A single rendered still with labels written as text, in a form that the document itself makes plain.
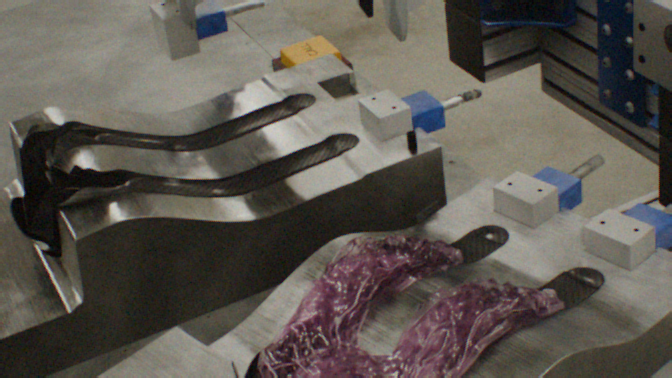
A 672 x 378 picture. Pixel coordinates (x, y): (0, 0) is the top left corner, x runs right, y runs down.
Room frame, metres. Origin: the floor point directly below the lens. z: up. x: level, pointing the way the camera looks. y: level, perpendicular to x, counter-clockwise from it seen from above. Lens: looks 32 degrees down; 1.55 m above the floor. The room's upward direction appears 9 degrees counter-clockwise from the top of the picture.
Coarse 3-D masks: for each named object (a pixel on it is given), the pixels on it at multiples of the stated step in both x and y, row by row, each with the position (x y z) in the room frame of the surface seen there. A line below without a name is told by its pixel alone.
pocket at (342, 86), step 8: (352, 72) 1.28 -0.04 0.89; (328, 80) 1.27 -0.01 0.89; (336, 80) 1.27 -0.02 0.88; (344, 80) 1.28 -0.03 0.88; (352, 80) 1.28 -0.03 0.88; (328, 88) 1.27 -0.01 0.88; (336, 88) 1.27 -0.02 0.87; (344, 88) 1.28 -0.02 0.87; (352, 88) 1.27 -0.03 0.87; (360, 88) 1.26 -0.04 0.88; (336, 96) 1.27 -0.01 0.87; (344, 96) 1.27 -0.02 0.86
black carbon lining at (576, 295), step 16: (464, 240) 0.98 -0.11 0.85; (480, 240) 0.98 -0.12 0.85; (496, 240) 0.97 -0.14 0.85; (464, 256) 0.95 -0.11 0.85; (480, 256) 0.95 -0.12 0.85; (576, 272) 0.90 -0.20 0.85; (592, 272) 0.90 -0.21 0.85; (544, 288) 0.88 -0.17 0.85; (560, 288) 0.89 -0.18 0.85; (576, 288) 0.88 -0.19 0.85; (592, 288) 0.88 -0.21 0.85; (576, 304) 0.85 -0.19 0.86; (256, 368) 0.82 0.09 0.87
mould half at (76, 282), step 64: (320, 64) 1.31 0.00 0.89; (128, 128) 1.19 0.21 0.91; (192, 128) 1.22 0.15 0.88; (320, 128) 1.16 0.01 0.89; (0, 192) 1.18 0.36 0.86; (256, 192) 1.07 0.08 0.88; (320, 192) 1.05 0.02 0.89; (384, 192) 1.07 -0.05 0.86; (0, 256) 1.06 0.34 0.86; (64, 256) 1.01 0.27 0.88; (128, 256) 0.97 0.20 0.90; (192, 256) 0.99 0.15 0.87; (256, 256) 1.02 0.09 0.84; (0, 320) 0.95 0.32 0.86; (64, 320) 0.95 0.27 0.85; (128, 320) 0.97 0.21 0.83
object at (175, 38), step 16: (208, 0) 1.41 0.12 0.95; (256, 0) 1.41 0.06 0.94; (160, 16) 1.35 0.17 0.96; (176, 16) 1.35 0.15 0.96; (208, 16) 1.37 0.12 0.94; (224, 16) 1.37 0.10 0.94; (160, 32) 1.37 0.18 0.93; (176, 32) 1.35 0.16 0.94; (192, 32) 1.36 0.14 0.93; (208, 32) 1.37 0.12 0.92; (176, 48) 1.35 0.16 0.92; (192, 48) 1.35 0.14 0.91
